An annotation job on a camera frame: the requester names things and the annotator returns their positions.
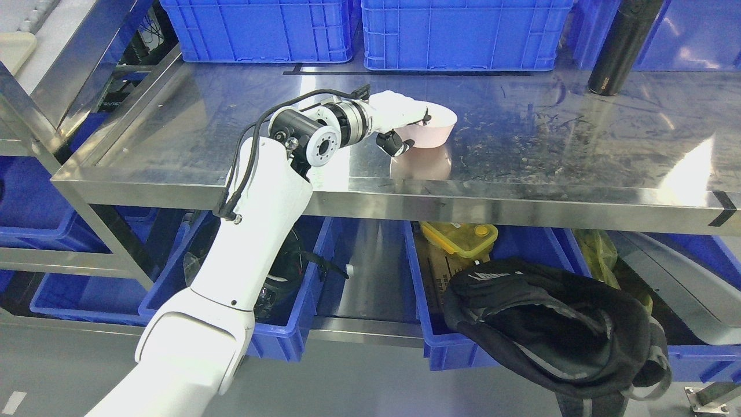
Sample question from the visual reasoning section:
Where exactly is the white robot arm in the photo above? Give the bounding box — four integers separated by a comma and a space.
88, 118, 313, 416

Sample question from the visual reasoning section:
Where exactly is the blue crate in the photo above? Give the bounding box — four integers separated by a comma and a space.
566, 1, 740, 72
361, 1, 574, 72
161, 1, 361, 64

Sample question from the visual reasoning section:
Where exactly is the blue crate top left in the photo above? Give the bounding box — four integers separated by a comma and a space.
161, 1, 361, 64

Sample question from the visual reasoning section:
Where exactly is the black thermos bottle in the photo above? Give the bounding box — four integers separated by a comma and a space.
588, 1, 664, 97

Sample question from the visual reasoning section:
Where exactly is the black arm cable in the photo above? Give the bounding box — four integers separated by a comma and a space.
213, 85, 371, 222

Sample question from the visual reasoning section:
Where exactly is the blue bin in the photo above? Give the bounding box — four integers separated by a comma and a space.
401, 221, 591, 371
138, 214, 345, 362

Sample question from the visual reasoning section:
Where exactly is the blue crate top right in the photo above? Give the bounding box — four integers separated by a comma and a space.
566, 1, 740, 72

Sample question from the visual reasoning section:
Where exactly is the pink ikea bowl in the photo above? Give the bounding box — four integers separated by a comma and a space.
396, 102, 458, 148

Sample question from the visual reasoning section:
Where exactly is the blue bin lower middle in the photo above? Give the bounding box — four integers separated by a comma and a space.
401, 221, 591, 371

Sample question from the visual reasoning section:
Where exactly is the black backpack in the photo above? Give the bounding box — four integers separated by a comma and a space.
443, 258, 674, 416

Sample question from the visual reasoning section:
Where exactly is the steel shelf rack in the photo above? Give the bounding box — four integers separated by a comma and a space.
50, 50, 739, 236

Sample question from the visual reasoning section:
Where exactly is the blue crate top middle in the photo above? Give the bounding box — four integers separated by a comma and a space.
361, 1, 574, 72

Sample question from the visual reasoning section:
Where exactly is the yellow lunch box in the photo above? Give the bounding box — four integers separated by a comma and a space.
419, 221, 498, 259

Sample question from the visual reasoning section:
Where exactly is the blue bin lower left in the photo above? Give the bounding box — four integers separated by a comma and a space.
138, 214, 345, 362

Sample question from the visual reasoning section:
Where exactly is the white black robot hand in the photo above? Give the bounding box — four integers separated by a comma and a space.
360, 90, 431, 158

